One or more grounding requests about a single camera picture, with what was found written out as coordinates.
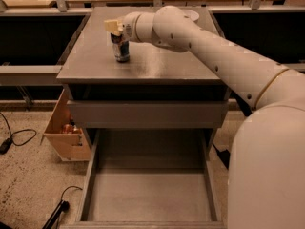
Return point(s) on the orange items in box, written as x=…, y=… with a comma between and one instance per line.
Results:
x=70, y=129

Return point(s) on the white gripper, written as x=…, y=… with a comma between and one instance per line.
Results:
x=128, y=29

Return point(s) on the closed grey top drawer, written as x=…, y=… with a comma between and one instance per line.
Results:
x=148, y=114

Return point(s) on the cardboard box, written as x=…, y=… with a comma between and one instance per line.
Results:
x=69, y=147

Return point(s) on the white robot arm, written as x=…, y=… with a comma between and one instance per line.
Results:
x=266, y=184

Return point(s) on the black power adapter right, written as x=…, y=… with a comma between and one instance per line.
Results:
x=224, y=156

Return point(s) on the white ceramic bowl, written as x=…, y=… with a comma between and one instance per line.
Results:
x=193, y=15

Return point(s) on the redbull can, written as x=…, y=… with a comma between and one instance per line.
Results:
x=121, y=52

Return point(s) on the grey drawer cabinet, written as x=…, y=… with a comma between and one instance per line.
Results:
x=177, y=77

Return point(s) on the open grey middle drawer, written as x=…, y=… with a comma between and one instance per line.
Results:
x=150, y=179

